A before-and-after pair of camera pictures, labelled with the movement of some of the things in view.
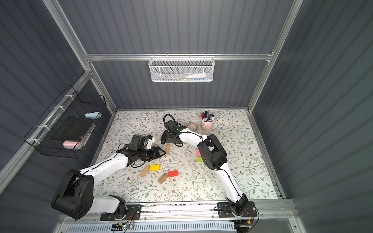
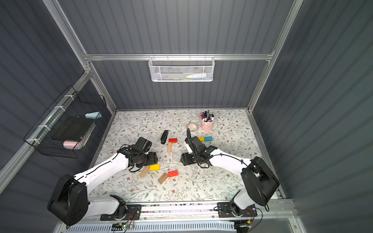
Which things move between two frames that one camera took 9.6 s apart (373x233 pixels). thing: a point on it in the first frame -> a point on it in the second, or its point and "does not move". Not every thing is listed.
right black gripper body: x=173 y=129 -> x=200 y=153
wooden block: x=144 y=171 does not move
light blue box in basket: x=93 y=115 does not move
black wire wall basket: x=64 y=129 does not move
